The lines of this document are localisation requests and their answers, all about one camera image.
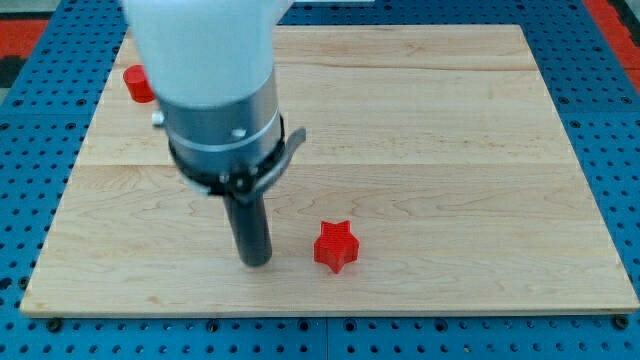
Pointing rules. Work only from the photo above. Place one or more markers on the black clamp ring with lever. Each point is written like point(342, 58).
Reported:
point(239, 170)

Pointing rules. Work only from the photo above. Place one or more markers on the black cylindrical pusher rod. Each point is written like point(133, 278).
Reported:
point(250, 229)

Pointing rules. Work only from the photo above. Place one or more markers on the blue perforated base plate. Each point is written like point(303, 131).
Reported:
point(49, 107)

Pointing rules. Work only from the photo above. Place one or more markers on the light wooden board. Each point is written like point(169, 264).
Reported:
point(440, 144)

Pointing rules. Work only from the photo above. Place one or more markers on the red heart block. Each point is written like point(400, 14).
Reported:
point(137, 84)

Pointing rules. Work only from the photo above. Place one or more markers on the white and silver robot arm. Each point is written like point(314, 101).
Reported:
point(211, 67)

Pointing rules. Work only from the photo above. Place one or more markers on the red star block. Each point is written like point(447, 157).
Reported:
point(336, 245)

